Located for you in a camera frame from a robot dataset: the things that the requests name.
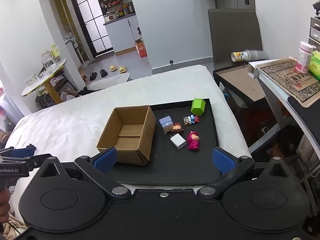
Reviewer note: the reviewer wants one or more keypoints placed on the kitchen shelf with bottles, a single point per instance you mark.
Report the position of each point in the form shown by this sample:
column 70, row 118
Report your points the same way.
column 115, row 5

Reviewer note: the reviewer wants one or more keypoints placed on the green hexagonal container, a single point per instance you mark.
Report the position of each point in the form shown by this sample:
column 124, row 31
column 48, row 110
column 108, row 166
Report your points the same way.
column 198, row 107

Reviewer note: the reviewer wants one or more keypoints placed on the white desk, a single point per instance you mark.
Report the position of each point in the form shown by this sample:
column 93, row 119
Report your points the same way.
column 272, row 85

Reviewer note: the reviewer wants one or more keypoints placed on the round side table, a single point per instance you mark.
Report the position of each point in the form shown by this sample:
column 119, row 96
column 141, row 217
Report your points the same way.
column 50, row 72

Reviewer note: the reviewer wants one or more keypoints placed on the brown-haired figurine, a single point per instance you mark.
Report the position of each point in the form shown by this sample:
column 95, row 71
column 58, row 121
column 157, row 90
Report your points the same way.
column 177, row 129

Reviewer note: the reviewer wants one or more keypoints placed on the white kitchen cabinet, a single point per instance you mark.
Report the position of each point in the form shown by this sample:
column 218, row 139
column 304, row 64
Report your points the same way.
column 120, row 35

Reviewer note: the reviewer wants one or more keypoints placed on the person's left hand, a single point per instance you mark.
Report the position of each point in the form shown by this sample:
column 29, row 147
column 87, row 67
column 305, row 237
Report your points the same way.
column 3, row 205

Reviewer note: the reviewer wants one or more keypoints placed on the white charger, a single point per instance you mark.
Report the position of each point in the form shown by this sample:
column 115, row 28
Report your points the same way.
column 178, row 142

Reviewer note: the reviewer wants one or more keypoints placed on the blue figurine with mug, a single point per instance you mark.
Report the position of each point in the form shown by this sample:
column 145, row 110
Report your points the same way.
column 192, row 119

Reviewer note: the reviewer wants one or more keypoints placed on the green packet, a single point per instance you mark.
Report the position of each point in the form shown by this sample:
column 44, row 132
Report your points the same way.
column 315, row 65

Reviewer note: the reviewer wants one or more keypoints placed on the clear plastic box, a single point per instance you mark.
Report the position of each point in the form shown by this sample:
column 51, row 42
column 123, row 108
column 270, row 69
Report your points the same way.
column 31, row 78

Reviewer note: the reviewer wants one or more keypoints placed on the purple cube toy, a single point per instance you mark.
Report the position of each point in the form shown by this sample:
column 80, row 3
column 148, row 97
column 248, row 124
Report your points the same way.
column 166, row 123

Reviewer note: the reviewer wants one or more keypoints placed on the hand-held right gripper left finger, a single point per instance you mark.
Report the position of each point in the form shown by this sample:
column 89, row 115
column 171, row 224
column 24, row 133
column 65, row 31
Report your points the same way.
column 105, row 158

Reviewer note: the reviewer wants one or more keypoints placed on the grey chair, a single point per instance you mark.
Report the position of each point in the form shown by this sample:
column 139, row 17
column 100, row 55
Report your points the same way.
column 232, row 35

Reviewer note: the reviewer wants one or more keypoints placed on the printed desk mat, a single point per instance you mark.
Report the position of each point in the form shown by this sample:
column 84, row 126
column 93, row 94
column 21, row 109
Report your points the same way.
column 282, row 77

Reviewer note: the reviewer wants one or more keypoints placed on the white pink pill bottle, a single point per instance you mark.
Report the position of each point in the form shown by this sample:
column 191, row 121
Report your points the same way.
column 303, row 60

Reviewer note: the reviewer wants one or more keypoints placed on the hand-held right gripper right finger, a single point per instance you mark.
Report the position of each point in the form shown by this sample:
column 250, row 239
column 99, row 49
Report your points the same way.
column 222, row 161

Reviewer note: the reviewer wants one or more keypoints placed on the clear glass jar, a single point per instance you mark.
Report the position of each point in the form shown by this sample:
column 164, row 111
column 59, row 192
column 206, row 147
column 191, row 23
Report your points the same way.
column 47, row 60

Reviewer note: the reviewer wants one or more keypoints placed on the grey drawer unit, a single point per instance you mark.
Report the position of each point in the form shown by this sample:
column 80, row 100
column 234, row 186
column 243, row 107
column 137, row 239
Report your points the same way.
column 315, row 32

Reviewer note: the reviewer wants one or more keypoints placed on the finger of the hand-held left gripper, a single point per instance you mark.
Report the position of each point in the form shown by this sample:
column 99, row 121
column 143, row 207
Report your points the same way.
column 37, row 161
column 22, row 152

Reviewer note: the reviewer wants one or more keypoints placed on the orange box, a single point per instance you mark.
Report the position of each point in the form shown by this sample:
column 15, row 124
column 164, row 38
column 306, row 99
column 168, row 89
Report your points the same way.
column 141, row 50

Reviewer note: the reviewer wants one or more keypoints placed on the brown board with black frame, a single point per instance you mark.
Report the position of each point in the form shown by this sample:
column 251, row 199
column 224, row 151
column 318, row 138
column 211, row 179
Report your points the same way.
column 240, row 85

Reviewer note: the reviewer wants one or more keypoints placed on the pink figurine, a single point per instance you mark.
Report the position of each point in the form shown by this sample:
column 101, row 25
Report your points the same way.
column 193, row 142

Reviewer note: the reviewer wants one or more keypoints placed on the white bed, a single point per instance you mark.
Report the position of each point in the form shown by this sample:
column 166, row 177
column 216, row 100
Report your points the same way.
column 75, row 110

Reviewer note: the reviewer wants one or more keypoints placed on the black framed glass door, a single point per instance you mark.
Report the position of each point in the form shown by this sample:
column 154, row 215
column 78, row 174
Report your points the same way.
column 95, row 25

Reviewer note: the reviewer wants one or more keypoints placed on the black mouse pad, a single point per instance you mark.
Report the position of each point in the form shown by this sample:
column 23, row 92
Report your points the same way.
column 310, row 110

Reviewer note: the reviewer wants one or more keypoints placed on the white rug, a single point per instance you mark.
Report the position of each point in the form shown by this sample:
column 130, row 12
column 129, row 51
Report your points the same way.
column 110, row 81

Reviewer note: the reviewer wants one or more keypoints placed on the cardboard box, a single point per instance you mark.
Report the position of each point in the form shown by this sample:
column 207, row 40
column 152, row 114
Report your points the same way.
column 147, row 135

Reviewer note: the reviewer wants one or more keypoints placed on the black tray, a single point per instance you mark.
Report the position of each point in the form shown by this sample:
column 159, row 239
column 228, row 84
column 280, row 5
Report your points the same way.
column 200, row 160

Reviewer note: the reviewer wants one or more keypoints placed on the stack of paper cups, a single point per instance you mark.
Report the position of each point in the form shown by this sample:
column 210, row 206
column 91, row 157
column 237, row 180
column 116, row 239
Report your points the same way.
column 240, row 56

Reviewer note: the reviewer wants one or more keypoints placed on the yellow-green packet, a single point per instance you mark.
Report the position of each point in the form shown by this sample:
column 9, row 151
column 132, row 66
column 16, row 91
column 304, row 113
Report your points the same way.
column 56, row 52

